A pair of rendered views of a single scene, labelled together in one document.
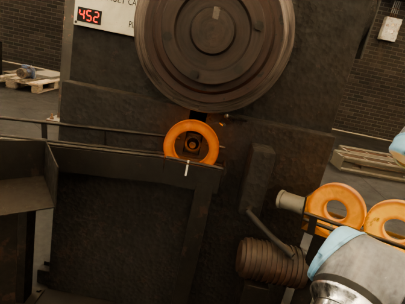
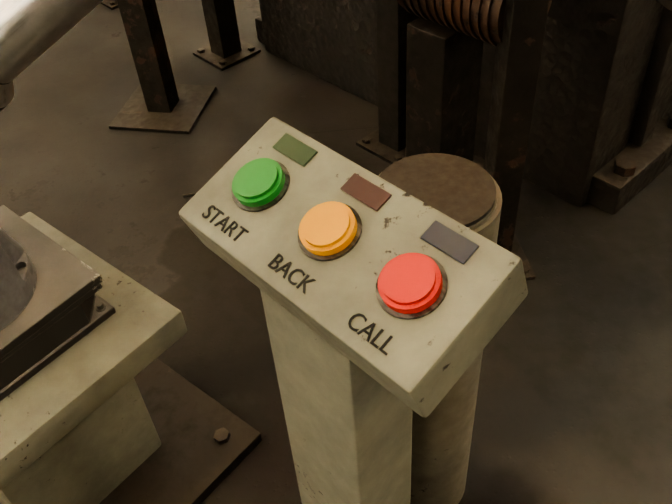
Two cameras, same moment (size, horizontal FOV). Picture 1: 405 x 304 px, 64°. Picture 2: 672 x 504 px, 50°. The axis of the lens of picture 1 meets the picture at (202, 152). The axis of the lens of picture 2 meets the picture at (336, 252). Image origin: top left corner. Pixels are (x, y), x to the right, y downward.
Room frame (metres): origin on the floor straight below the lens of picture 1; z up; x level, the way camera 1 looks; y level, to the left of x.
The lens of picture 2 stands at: (0.08, -0.93, 0.93)
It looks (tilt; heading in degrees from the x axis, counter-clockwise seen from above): 44 degrees down; 50
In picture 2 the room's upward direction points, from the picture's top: 5 degrees counter-clockwise
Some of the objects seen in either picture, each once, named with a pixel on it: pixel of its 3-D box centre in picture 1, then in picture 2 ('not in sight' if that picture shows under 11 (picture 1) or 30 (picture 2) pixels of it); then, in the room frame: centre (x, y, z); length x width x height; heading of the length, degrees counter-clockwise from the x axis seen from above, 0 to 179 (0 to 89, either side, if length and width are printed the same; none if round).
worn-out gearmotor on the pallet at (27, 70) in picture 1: (30, 71); not in sight; (4.92, 2.80, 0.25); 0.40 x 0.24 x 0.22; 0
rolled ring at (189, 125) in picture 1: (191, 147); not in sight; (1.04, 0.04, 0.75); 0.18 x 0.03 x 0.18; 89
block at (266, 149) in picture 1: (254, 179); not in sight; (1.06, -0.20, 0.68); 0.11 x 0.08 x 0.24; 0
